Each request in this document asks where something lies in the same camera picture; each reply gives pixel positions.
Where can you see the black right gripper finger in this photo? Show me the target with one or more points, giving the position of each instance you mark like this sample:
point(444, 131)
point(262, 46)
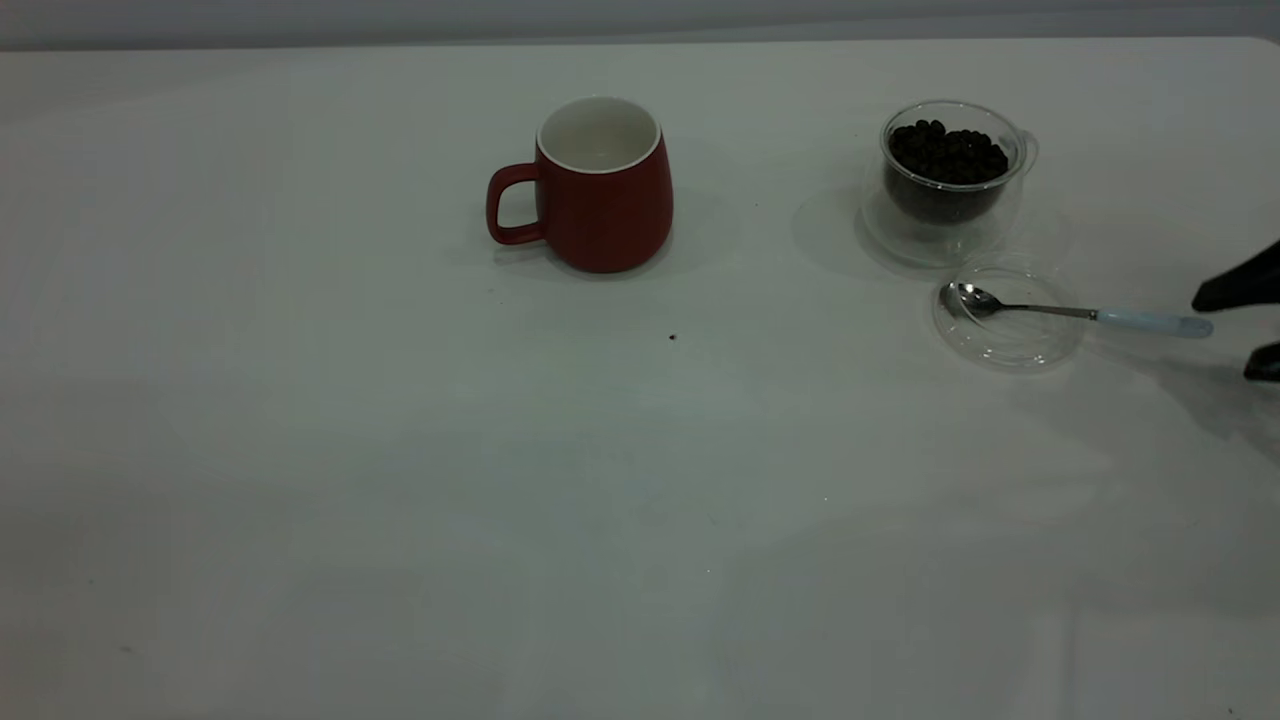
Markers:
point(1250, 288)
point(1265, 365)

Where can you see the white tablecloth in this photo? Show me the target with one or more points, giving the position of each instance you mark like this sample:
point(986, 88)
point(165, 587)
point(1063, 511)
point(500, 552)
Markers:
point(640, 500)

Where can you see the dark coffee beans pile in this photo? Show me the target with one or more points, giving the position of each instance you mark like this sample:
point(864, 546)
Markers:
point(945, 160)

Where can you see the red ceramic mug white inside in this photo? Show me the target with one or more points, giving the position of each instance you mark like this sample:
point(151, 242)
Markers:
point(610, 220)

